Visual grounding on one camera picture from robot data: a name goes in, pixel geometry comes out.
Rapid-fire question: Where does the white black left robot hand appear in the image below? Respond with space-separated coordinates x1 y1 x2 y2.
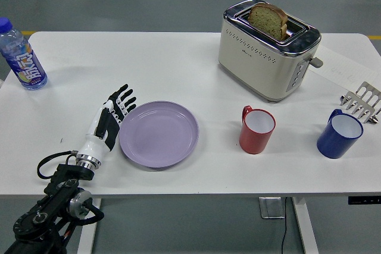
76 83 138 162

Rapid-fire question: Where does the purple round plate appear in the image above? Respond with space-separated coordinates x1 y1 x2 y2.
118 101 200 173

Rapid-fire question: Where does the white table leg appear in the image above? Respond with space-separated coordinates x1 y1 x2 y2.
291 196 320 254
76 197 102 254

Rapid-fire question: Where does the blue label drink bottle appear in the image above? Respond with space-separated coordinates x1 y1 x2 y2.
0 17 49 91

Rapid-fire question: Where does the red cup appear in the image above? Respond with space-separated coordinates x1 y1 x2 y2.
239 105 277 155

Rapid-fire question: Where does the cream steel toaster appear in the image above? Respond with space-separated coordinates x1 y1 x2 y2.
217 0 324 102

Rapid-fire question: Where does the silver under-table control box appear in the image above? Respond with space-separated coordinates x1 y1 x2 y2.
258 196 287 219

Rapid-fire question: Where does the brown bread slice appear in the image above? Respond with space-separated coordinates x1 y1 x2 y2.
248 2 289 42

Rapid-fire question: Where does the blue cup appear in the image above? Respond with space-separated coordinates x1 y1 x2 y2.
316 108 364 159

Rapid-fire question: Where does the white paper sheet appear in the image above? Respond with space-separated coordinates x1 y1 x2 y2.
308 42 381 90

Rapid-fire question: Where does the black desk height controller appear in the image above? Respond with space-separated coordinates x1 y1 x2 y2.
348 196 381 206

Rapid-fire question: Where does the silver metal toast rack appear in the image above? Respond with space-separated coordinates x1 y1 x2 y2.
340 81 381 125

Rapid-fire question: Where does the black power cable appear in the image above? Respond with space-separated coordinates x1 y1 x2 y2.
279 197 291 254

